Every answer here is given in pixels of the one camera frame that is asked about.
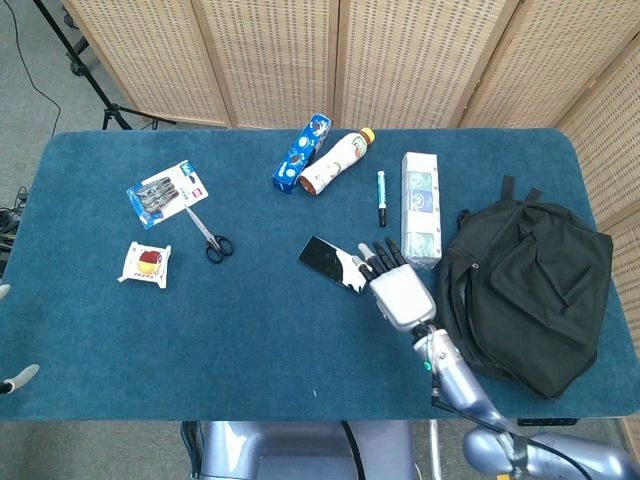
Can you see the blue table mat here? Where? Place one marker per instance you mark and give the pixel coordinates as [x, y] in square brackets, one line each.
[250, 325]

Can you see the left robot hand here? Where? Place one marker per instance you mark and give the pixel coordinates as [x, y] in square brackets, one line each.
[17, 377]

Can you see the white snack packet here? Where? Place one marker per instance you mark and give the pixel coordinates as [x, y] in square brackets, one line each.
[146, 264]

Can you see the blue pen blister pack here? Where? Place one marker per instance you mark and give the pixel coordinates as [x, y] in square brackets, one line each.
[165, 195]

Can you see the blue cookie box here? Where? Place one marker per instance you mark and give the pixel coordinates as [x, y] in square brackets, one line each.
[300, 155]

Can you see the black and white box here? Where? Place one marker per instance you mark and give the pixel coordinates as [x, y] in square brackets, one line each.
[325, 260]

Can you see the teal marker pen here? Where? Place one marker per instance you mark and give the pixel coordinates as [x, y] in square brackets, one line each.
[381, 197]

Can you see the white drink bottle orange cap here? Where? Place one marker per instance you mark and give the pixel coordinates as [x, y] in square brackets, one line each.
[335, 165]

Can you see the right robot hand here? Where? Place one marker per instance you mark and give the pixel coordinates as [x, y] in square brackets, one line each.
[400, 295]

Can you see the white tissue paper pack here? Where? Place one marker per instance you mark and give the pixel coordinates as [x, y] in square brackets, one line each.
[421, 210]

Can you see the black backpack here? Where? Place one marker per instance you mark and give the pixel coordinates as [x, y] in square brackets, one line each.
[525, 295]

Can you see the black tripod stand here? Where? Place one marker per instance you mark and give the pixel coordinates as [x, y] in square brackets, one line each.
[90, 75]

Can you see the robot torso base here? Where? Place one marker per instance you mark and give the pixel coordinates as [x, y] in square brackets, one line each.
[300, 450]

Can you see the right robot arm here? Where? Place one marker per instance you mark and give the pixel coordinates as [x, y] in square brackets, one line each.
[465, 390]

